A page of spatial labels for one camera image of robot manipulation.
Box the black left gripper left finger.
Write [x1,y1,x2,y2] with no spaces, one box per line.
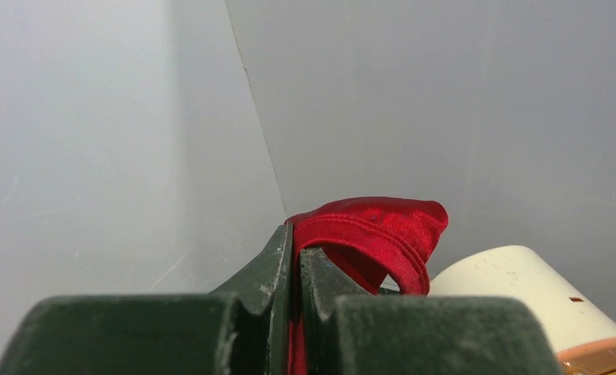
[0,224,292,375]

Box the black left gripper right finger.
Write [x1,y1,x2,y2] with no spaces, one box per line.
[300,248,561,375]

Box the red bra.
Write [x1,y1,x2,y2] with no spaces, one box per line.
[287,197,448,374]

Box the cream round drawer cabinet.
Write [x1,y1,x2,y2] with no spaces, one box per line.
[429,245,616,374]

